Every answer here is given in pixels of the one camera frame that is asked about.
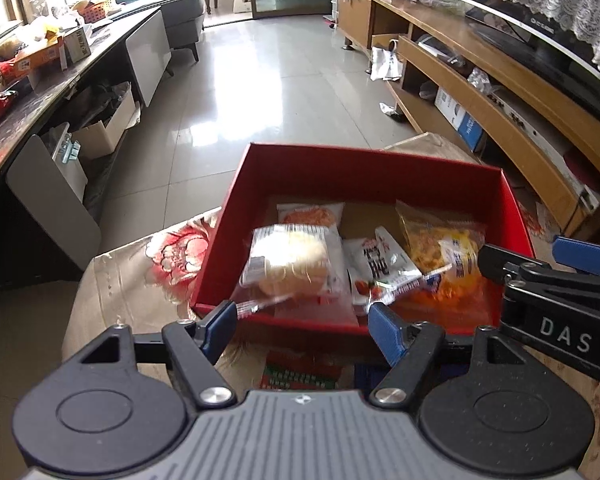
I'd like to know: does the blue and white box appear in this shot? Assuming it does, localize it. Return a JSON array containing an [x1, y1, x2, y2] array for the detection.
[[435, 87, 486, 153]]

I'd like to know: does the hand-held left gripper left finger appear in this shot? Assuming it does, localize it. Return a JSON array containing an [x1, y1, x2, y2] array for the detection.
[[62, 300, 238, 409]]

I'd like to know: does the silver media player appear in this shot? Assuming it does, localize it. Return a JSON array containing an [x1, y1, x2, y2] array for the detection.
[[485, 87, 600, 206]]

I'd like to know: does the white plastic bag on floor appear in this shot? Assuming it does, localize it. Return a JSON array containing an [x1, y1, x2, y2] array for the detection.
[[370, 40, 406, 82]]

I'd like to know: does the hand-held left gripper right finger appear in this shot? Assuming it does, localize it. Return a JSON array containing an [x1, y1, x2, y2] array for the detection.
[[367, 302, 536, 408]]

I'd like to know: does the orange cardboard box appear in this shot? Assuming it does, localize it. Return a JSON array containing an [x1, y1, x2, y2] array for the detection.
[[0, 35, 68, 86]]

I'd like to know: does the grey sofa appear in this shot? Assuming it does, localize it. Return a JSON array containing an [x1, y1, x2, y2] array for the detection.
[[115, 0, 206, 63]]

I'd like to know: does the wooden television cabinet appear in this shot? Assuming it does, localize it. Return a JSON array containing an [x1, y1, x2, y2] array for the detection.
[[337, 0, 600, 243]]

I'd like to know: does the white snack packet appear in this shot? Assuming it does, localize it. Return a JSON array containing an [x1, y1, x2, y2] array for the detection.
[[342, 225, 453, 317]]

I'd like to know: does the green and red wafer packet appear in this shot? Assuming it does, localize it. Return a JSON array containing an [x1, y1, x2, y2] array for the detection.
[[260, 352, 356, 391]]

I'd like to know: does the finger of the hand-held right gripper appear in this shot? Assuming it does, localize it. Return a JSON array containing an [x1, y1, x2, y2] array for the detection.
[[552, 236, 600, 279], [477, 244, 600, 295]]

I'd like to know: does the black curved television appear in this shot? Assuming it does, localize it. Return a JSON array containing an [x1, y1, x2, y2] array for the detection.
[[450, 0, 600, 126]]

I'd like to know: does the yellow pastry packet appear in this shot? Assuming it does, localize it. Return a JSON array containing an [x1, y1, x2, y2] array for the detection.
[[395, 200, 488, 311]]

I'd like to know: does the red cardboard box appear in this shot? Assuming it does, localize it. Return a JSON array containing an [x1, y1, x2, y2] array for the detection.
[[189, 142, 536, 338]]

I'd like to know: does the clear bread packet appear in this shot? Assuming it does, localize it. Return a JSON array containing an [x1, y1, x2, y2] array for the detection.
[[230, 224, 348, 317]]

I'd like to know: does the white open storage box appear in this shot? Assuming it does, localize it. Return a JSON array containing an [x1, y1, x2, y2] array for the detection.
[[70, 82, 141, 161]]

